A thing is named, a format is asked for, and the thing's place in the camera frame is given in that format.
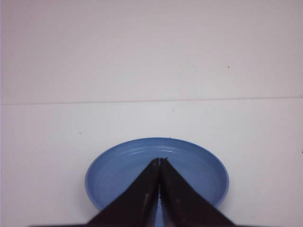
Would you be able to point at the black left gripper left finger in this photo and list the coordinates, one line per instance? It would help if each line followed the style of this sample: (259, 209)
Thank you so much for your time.
(133, 206)

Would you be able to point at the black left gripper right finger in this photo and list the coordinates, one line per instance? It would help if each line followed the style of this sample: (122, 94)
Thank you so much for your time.
(185, 207)

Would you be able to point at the blue round plate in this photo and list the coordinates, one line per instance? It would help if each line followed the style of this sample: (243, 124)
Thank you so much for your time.
(114, 171)

